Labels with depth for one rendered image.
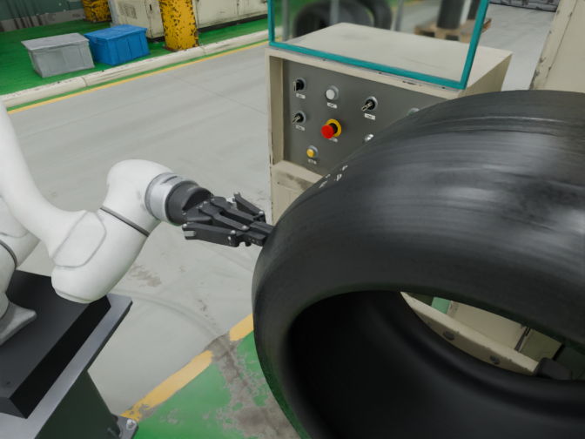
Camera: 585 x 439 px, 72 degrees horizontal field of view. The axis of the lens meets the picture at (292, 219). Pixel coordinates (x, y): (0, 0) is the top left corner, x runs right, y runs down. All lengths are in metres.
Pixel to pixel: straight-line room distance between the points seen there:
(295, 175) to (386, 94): 0.40
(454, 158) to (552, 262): 0.10
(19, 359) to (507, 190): 1.09
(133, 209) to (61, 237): 0.12
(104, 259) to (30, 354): 0.46
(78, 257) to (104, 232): 0.06
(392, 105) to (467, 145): 0.75
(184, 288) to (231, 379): 0.59
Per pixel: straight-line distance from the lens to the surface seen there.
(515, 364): 0.85
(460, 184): 0.30
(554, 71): 0.61
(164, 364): 1.95
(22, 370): 1.16
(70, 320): 1.21
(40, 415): 1.19
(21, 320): 1.25
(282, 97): 1.28
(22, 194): 0.81
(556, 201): 0.30
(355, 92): 1.12
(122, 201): 0.79
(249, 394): 1.81
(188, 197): 0.69
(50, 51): 5.66
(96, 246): 0.77
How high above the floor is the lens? 1.58
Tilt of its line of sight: 38 degrees down
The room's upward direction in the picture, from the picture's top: straight up
